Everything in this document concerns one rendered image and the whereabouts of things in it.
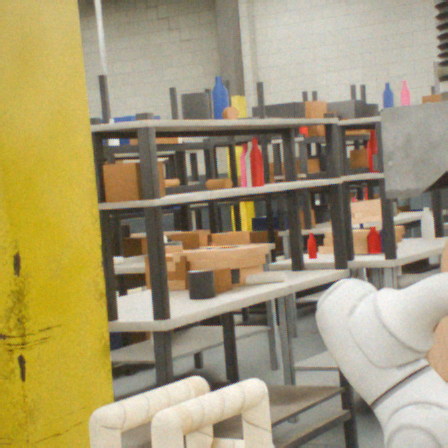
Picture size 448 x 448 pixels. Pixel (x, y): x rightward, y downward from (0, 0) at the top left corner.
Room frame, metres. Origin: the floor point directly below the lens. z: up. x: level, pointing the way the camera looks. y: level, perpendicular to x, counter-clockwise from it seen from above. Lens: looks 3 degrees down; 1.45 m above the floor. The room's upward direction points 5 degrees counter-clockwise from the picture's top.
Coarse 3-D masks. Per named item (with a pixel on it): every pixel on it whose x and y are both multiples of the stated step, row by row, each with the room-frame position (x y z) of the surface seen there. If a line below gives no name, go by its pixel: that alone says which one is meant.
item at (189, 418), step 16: (240, 384) 1.37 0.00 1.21; (256, 384) 1.38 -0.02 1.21; (192, 400) 1.30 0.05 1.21; (208, 400) 1.31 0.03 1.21; (224, 400) 1.32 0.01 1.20; (240, 400) 1.35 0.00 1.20; (256, 400) 1.37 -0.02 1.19; (160, 416) 1.25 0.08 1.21; (176, 416) 1.25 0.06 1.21; (192, 416) 1.27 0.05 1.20; (208, 416) 1.29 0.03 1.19; (224, 416) 1.32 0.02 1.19; (192, 432) 1.29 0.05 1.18
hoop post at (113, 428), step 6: (90, 426) 1.30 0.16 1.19; (96, 426) 1.29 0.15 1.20; (102, 426) 1.29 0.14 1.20; (108, 426) 1.29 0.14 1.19; (114, 426) 1.29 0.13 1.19; (90, 432) 1.30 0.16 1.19; (96, 432) 1.29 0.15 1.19; (102, 432) 1.29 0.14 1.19; (108, 432) 1.29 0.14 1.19; (114, 432) 1.29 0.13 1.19; (120, 432) 1.31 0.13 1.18; (90, 438) 1.30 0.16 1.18; (96, 438) 1.29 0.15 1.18; (102, 438) 1.29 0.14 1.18; (108, 438) 1.29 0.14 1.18; (114, 438) 1.29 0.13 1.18; (120, 438) 1.30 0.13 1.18; (96, 444) 1.29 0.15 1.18; (102, 444) 1.29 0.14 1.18; (108, 444) 1.29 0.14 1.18; (114, 444) 1.29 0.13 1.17; (120, 444) 1.30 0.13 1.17
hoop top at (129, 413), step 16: (176, 384) 1.41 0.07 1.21; (192, 384) 1.42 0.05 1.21; (128, 400) 1.33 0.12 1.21; (144, 400) 1.35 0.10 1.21; (160, 400) 1.36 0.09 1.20; (176, 400) 1.38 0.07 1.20; (96, 416) 1.29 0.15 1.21; (112, 416) 1.30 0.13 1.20; (128, 416) 1.31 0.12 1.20; (144, 416) 1.34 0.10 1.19
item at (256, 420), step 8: (264, 400) 1.39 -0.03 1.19; (256, 408) 1.38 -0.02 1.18; (264, 408) 1.39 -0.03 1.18; (248, 416) 1.38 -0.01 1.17; (256, 416) 1.38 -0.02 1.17; (264, 416) 1.38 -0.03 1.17; (248, 424) 1.39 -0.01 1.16; (256, 424) 1.38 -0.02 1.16; (264, 424) 1.38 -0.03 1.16; (248, 432) 1.39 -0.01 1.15; (256, 432) 1.38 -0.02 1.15; (264, 432) 1.38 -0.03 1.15; (248, 440) 1.39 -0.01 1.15; (256, 440) 1.38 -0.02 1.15; (264, 440) 1.38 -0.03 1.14
